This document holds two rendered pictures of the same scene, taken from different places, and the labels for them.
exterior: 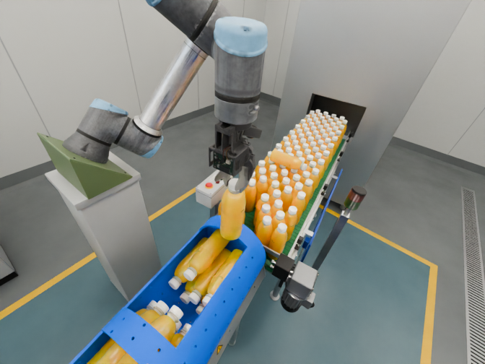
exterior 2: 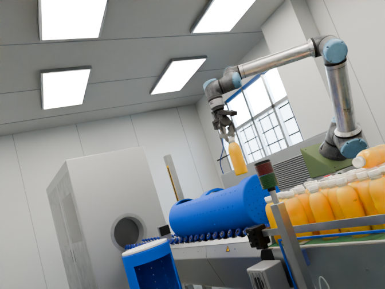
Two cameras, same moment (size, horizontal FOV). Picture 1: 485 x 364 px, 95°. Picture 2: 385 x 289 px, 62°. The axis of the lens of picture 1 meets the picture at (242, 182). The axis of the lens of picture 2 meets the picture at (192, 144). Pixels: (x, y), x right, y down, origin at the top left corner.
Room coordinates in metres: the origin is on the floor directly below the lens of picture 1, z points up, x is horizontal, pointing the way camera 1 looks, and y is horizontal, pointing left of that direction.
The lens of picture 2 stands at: (1.16, -1.67, 1.20)
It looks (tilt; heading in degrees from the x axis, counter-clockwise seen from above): 10 degrees up; 119
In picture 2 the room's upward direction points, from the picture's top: 18 degrees counter-clockwise
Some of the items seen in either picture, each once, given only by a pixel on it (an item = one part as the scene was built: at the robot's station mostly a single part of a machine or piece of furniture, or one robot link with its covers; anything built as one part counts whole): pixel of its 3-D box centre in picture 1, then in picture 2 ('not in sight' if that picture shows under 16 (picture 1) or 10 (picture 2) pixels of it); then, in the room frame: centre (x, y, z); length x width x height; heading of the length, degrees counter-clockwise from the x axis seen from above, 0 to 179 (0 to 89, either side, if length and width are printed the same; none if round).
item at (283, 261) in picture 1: (281, 267); (259, 236); (0.54, -0.22, 0.95); 0.10 x 0.07 x 0.10; 64
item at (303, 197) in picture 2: (274, 217); (308, 212); (0.79, -0.19, 1.00); 0.07 x 0.07 x 0.19
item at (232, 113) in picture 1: (237, 107); (216, 104); (0.45, 0.03, 1.69); 0.10 x 0.09 x 0.05; 64
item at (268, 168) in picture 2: (356, 194); (264, 169); (0.77, -0.52, 1.23); 0.06 x 0.06 x 0.04
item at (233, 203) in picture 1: (232, 211); (236, 157); (0.47, 0.02, 1.36); 0.07 x 0.07 x 0.19
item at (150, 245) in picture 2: not in sight; (144, 246); (-0.19, -0.17, 1.03); 0.28 x 0.28 x 0.01
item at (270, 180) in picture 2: (352, 201); (268, 180); (0.77, -0.52, 1.18); 0.06 x 0.06 x 0.05
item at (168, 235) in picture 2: not in sight; (165, 234); (-0.60, 0.57, 1.00); 0.10 x 0.04 x 0.15; 64
